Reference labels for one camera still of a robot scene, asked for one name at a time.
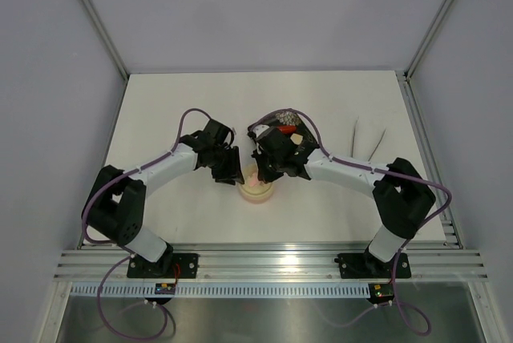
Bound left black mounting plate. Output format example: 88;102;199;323
127;252;199;279

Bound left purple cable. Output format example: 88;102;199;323
81;107;209;338

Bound aluminium frame post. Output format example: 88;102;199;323
404;0;457;83
79;0;130;83

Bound right aluminium frame post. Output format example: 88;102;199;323
404;0;457;83

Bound black mounting plate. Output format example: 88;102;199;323
334;252;412;279
127;252;199;279

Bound white slotted cable duct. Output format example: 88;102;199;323
71;282;370;299

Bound metal tongs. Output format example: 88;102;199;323
349;117;388;161

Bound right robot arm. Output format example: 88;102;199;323
248;124;435;278

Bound aluminium rail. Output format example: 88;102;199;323
53;243;488;282

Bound black patterned square plate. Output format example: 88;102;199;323
248;109;320;149

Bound toy cheese cube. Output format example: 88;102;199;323
290;133;303;145

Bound pink and cream lunch bowl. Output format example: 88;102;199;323
239;190;274;204

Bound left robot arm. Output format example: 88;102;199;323
81;119;244;278

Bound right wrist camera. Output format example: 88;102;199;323
248;124;270;140

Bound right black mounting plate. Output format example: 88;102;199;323
334;252;412;279

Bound left aluminium frame post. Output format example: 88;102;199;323
79;0;130;83

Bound toy red sausage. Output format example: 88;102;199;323
277;125;297;135

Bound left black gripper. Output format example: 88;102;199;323
210;145;244;185

